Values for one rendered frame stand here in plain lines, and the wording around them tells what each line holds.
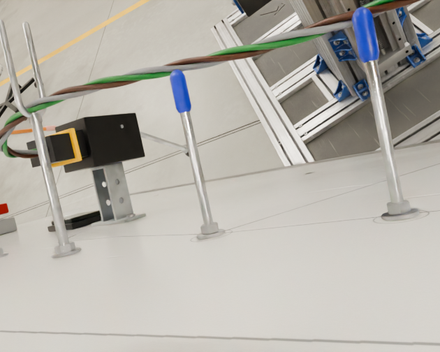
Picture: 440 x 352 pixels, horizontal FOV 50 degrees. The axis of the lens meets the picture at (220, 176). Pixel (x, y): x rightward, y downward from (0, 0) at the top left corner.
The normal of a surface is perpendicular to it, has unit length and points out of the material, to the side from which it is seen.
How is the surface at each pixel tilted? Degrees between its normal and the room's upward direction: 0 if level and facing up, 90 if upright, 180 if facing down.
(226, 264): 49
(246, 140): 0
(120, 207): 86
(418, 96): 0
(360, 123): 0
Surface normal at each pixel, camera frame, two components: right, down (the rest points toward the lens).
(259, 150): -0.53, -0.53
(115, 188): 0.77, -0.13
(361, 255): -0.21, -0.98
